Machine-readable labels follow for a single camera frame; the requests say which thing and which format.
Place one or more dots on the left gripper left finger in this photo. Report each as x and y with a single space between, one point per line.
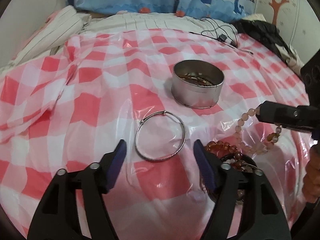
56 216

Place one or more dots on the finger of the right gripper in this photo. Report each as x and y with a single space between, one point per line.
301 118

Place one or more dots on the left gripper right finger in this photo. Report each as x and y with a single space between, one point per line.
262 214

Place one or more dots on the jewelry pile inside tin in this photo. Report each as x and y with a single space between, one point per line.
196 79

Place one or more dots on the person's right hand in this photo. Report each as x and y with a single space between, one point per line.
311 179

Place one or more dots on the black jacket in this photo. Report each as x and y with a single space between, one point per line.
269 36

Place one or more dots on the red white checkered plastic sheet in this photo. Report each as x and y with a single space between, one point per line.
69 109

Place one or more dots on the round silver metal tin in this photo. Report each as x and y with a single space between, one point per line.
192 96

